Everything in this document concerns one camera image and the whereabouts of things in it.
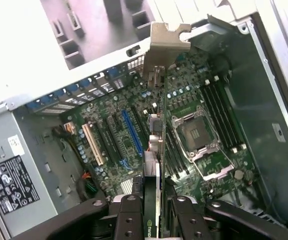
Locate grey parts rack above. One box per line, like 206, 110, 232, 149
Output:
40, 0, 157, 71

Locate blue expansion slot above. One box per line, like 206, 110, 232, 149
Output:
120, 109, 144, 158

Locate black RAM slot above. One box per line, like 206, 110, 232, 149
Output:
207, 79, 240, 153
200, 79, 234, 154
218, 76, 249, 150
213, 76, 244, 151

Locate grey power supply unit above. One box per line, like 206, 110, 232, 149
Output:
0, 109, 89, 240

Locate silver chipset heatsink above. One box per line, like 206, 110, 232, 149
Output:
119, 177, 135, 195

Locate blue card retention clip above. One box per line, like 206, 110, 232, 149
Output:
53, 90, 67, 101
80, 77, 95, 89
26, 97, 43, 114
107, 66, 125, 81
67, 84, 81, 95

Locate green motherboard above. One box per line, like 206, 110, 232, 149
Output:
70, 46, 274, 221

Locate silver socket cover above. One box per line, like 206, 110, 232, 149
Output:
192, 149, 236, 181

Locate long black expansion slot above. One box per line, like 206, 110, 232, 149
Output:
91, 122, 115, 165
105, 115, 128, 161

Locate black open PC case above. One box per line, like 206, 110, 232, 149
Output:
0, 0, 288, 240

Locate white expansion slot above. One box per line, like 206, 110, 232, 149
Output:
81, 122, 104, 167

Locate white power connector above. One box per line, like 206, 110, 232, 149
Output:
63, 121, 76, 135

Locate CPU socket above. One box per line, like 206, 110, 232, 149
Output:
170, 106, 226, 163

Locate red yellow power wires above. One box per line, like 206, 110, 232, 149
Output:
75, 171, 98, 201

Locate braided black power cable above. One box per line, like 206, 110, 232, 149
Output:
51, 124, 84, 176

